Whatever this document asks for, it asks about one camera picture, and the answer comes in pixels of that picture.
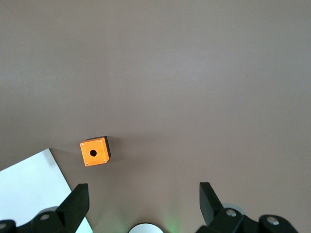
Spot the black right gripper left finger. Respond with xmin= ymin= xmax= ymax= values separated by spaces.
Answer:
xmin=0 ymin=183 xmax=89 ymax=233

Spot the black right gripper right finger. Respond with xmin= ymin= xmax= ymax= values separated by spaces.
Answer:
xmin=195 ymin=182 xmax=299 ymax=233

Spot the white drawer cabinet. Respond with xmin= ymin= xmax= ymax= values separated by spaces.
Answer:
xmin=0 ymin=148 xmax=94 ymax=233

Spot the orange button box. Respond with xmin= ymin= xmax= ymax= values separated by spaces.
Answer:
xmin=79 ymin=135 xmax=113 ymax=167

